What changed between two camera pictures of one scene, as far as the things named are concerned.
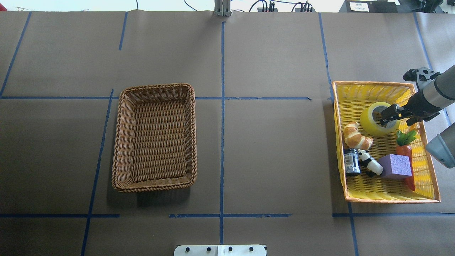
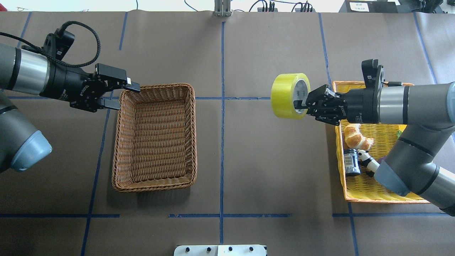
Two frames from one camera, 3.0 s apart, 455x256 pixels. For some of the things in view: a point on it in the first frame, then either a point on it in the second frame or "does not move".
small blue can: (352, 162) does not move
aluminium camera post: (222, 8) does not move
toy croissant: (353, 138) does not move
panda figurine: (369, 165) does not move
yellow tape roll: (367, 122) -> (285, 89)
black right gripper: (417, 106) -> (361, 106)
